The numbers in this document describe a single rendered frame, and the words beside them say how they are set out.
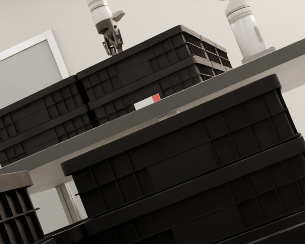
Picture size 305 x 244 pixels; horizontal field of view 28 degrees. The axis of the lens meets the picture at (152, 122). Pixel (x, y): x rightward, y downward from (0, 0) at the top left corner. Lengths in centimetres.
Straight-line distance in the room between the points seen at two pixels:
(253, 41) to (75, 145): 78
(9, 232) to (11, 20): 510
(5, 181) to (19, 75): 492
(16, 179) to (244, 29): 141
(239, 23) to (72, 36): 360
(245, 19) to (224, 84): 58
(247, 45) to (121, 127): 67
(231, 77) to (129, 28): 391
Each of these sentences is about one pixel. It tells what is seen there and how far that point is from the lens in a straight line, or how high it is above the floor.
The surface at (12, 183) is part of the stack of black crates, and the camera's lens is 88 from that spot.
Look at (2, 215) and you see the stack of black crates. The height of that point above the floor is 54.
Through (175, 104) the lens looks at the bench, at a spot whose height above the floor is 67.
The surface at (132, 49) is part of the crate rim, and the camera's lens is 199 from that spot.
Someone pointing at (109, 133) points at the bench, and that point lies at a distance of 170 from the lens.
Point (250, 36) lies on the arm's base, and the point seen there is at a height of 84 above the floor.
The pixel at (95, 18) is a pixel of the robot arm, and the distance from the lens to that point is 223.
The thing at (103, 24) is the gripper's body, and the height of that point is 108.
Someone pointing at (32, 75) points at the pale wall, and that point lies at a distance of 572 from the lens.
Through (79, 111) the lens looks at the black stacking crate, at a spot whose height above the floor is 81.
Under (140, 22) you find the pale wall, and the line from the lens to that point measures 550.
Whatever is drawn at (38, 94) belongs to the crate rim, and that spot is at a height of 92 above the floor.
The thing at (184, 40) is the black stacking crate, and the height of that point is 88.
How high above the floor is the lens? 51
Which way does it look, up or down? 5 degrees up
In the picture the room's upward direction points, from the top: 22 degrees counter-clockwise
